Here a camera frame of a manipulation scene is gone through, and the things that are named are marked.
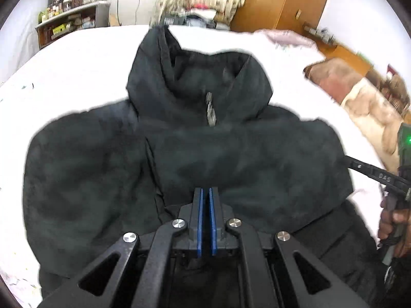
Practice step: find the brown wooden shelf unit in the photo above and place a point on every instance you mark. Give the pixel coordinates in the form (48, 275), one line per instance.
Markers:
(69, 22)

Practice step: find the brown plush bears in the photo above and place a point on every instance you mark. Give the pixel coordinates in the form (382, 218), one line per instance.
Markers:
(393, 89)

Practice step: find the wooden wardrobe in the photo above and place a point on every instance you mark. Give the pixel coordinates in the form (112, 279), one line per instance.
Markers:
(273, 3)

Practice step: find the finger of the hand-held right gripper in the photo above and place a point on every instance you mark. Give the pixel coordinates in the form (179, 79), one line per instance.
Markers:
(369, 169)

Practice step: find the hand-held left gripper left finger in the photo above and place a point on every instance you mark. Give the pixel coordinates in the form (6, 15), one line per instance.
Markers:
(198, 221)

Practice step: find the small rack with bottles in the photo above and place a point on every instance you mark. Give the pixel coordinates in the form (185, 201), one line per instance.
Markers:
(319, 33)

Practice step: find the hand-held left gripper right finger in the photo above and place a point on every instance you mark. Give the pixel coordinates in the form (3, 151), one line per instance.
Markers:
(213, 221)

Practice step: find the group of bottles on shelf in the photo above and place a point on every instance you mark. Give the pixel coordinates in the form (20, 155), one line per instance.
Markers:
(57, 6)

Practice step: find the bed with floral pink sheet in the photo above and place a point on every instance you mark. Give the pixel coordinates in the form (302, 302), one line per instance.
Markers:
(80, 70)

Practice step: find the black hooded padded jacket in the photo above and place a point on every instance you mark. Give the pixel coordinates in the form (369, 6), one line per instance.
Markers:
(244, 147)

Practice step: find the white refrigerator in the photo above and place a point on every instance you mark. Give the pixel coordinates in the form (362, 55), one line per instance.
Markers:
(135, 4)

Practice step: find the person's right hand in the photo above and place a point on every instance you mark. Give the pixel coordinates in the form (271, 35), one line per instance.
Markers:
(387, 223)

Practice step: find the pink pillow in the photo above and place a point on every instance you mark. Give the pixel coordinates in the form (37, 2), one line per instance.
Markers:
(285, 37)

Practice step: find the person's right forearm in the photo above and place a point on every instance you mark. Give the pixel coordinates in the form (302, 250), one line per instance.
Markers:
(399, 276)

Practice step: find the wooden headboard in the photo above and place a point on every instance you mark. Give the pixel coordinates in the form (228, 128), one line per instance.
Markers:
(350, 54)

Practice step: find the pile of colourful clothes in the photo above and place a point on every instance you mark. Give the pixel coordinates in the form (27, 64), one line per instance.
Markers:
(192, 14)

